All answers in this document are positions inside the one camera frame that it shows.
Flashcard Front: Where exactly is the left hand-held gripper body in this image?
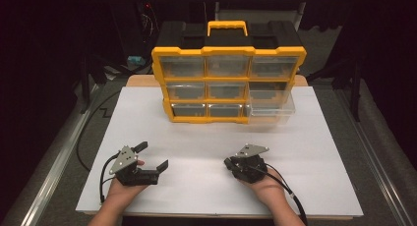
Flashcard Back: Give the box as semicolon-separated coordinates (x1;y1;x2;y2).
108;145;160;187

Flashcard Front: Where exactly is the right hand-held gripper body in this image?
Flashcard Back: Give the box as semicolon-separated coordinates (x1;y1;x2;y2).
229;143;270;185

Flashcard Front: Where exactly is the yellow black drawer organizer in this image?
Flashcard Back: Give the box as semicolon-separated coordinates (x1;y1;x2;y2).
150;20;308;125

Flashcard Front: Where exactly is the person's right hand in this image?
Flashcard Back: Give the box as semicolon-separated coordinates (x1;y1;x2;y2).
239;166;287;208

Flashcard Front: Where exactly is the person's left hand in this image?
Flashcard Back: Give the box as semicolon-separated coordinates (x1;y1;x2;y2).
106;158;147;204

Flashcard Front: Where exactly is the white board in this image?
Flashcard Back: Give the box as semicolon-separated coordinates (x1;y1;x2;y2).
76;85;364;218

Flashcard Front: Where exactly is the black stand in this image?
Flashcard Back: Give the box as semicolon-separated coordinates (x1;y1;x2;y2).
80;53;109;114
306;55;363;122

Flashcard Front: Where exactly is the teal box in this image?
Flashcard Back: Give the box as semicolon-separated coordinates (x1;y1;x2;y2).
127;55;146;66

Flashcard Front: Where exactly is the grid of clear drawers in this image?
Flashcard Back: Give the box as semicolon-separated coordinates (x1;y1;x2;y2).
159;55;299;118

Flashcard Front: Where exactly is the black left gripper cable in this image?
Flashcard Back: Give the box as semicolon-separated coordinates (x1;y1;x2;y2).
98;152;121;204

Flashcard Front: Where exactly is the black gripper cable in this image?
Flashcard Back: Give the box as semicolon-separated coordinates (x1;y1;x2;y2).
250;165;309;226
98;152;121;204

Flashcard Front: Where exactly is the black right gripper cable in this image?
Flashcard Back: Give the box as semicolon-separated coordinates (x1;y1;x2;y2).
250;165;309;226

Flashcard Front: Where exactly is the black floor cable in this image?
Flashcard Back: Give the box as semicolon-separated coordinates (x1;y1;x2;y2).
76;89;123;173

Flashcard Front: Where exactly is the aluminium rail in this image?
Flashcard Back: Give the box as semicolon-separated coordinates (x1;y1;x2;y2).
19;85;99;226
333;87;417;226

